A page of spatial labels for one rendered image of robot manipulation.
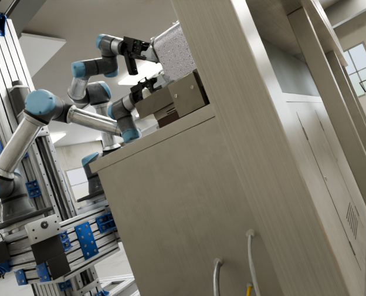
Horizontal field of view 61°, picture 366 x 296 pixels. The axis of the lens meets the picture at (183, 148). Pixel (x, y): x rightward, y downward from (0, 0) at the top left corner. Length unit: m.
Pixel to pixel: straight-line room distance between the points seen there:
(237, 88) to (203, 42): 0.06
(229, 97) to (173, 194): 0.71
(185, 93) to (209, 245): 0.47
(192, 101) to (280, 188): 0.69
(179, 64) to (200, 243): 0.67
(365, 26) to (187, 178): 8.15
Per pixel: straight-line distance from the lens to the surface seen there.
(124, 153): 1.09
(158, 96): 1.06
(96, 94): 1.91
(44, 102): 1.46
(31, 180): 1.92
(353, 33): 8.88
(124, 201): 1.13
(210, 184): 0.92
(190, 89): 0.97
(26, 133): 1.50
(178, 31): 1.27
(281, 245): 0.33
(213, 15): 0.33
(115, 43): 1.50
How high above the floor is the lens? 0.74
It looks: 4 degrees up
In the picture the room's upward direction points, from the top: 20 degrees counter-clockwise
